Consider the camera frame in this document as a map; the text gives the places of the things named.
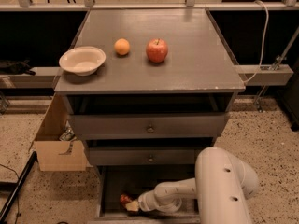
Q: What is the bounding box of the red apple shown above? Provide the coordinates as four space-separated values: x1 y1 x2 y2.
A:
146 38 168 63

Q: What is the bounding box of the red coke can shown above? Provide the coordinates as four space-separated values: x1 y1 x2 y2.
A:
120 193 133 207

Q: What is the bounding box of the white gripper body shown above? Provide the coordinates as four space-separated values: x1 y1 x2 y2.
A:
137 190 160 212

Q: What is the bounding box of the black cloth on shelf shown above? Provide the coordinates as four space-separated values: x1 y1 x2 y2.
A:
0 60 36 76

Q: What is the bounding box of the white bowl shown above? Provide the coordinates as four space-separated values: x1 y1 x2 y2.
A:
59 46 106 76

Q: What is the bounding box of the grey wooden drawer cabinet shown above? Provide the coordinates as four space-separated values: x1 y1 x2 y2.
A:
53 8 246 224

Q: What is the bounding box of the grey middle drawer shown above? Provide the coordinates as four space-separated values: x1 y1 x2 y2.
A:
85 147 204 166

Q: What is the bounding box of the orange fruit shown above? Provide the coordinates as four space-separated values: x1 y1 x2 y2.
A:
114 38 130 55

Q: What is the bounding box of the grey open bottom drawer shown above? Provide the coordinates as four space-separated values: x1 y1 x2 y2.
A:
87 164 202 224

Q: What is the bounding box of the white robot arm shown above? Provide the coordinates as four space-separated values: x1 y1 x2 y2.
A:
120 147 259 224

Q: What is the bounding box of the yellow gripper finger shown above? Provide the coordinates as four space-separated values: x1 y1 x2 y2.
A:
125 200 139 212

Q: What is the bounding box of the black bar on floor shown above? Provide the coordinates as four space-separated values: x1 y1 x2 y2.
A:
0 151 37 224

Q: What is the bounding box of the cardboard box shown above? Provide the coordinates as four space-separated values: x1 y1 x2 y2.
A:
33 95 87 172

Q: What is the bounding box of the grey top drawer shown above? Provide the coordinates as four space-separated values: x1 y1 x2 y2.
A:
68 113 229 140

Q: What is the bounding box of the white cable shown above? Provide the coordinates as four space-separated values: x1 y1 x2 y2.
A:
240 0 269 86

